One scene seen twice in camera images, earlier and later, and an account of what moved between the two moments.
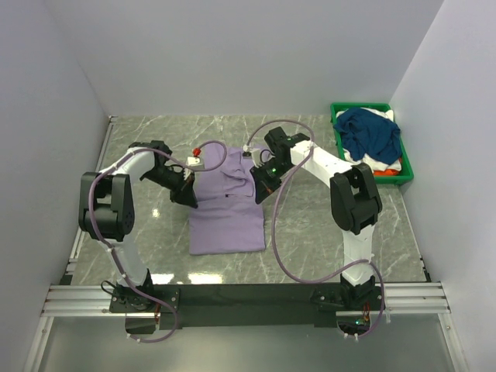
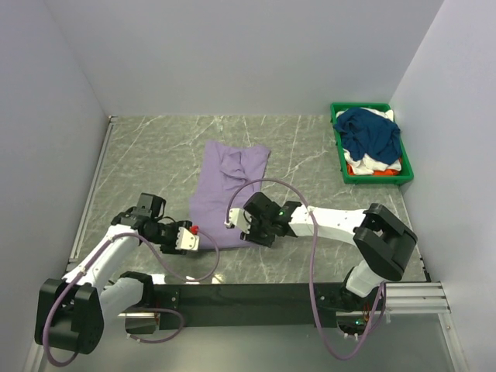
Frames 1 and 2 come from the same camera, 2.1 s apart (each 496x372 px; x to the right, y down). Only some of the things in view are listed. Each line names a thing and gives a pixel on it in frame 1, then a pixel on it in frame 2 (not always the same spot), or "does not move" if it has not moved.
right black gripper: (263, 186) → (253, 237)
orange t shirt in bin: (387, 172) does not move
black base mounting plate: (242, 306) does not move
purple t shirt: (227, 218) does not move
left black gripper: (184, 193) → (171, 247)
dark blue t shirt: (365, 133) does not move
